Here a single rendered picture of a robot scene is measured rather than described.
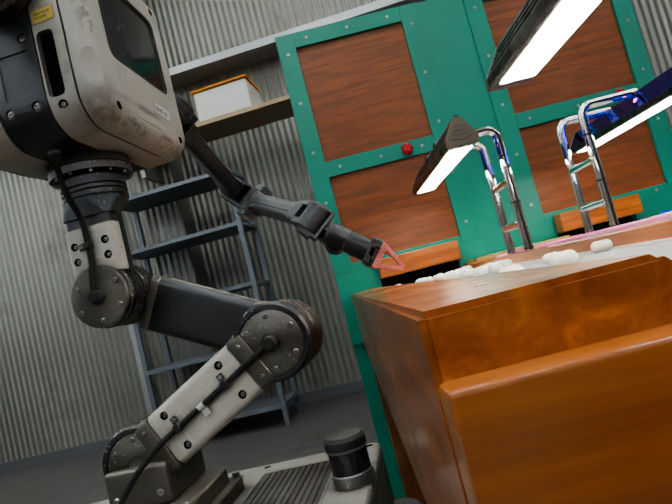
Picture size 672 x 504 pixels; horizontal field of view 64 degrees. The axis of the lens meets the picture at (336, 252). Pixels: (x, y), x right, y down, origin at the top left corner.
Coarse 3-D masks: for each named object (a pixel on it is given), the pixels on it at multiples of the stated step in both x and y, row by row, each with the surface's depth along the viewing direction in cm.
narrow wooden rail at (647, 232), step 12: (636, 228) 80; (648, 228) 77; (660, 228) 75; (576, 240) 101; (588, 240) 96; (612, 240) 88; (624, 240) 84; (636, 240) 81; (648, 240) 78; (528, 252) 127; (540, 252) 120; (468, 264) 189; (480, 264) 173
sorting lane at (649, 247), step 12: (660, 240) 74; (588, 252) 95; (600, 252) 83; (612, 252) 75; (624, 252) 68; (636, 252) 62; (648, 252) 57; (660, 252) 53; (528, 264) 111; (540, 264) 95
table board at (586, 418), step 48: (624, 336) 20; (480, 384) 18; (528, 384) 18; (576, 384) 18; (624, 384) 18; (480, 432) 18; (528, 432) 18; (576, 432) 18; (624, 432) 18; (480, 480) 18; (528, 480) 18; (576, 480) 18; (624, 480) 18
